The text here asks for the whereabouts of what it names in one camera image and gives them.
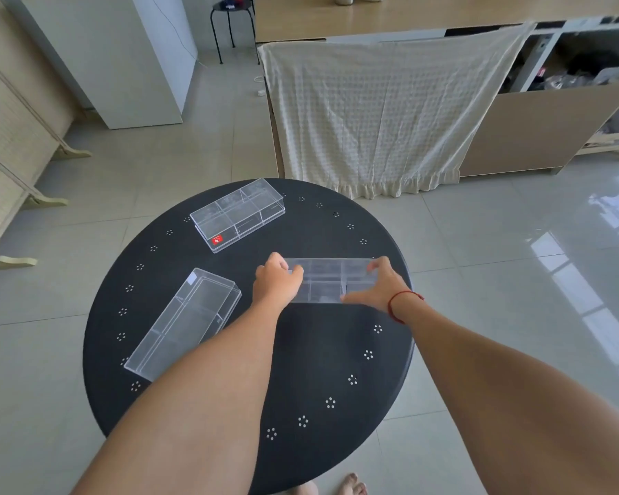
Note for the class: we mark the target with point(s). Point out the person's right hand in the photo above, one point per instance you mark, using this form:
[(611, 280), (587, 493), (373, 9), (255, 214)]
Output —
[(376, 291)]

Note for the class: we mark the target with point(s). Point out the person's left hand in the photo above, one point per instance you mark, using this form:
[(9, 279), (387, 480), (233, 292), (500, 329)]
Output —
[(271, 286)]

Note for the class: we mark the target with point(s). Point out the person's left thumb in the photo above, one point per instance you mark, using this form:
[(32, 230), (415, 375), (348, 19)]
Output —
[(295, 275)]

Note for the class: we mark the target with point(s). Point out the person's right thumb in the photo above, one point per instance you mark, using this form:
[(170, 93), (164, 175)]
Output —
[(355, 297)]

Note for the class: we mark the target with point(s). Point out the clear divided plastic organizer box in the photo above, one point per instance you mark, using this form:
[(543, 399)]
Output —
[(330, 278)]

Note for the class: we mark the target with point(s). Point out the person's right forearm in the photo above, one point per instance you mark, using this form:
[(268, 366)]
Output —
[(500, 402)]

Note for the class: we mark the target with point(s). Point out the person's left forearm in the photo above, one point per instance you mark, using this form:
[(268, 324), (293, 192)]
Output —
[(185, 402)]

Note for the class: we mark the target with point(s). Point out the round black perforated table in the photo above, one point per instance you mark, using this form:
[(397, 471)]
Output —
[(309, 350)]

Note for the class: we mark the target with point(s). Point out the clear organizer box red sticker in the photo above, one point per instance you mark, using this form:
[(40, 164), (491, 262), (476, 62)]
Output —
[(237, 213)]

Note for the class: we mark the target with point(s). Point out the clear organizer box white label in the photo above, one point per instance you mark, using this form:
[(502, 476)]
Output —
[(183, 324)]

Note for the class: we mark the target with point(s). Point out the person's foot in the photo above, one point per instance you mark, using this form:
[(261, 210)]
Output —
[(352, 484)]

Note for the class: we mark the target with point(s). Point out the cream ruffled cloth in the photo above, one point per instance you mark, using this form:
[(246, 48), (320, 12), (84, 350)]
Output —
[(387, 108)]

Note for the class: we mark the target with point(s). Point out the long wooden counter cabinet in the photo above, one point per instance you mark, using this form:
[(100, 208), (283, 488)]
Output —
[(443, 72)]

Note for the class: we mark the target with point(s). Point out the black metal stool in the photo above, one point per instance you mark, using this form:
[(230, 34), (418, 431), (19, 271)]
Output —
[(229, 20)]

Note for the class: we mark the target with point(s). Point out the white cabinet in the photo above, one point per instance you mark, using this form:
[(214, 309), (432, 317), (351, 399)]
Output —
[(113, 51)]

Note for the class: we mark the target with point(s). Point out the light wooden shelf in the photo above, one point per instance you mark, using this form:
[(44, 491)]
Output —
[(614, 128)]

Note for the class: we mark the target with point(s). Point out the woven folding screen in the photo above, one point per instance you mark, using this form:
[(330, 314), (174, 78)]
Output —
[(15, 139)]

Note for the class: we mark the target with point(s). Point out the clutter of shelf items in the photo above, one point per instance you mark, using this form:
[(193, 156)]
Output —
[(572, 72)]

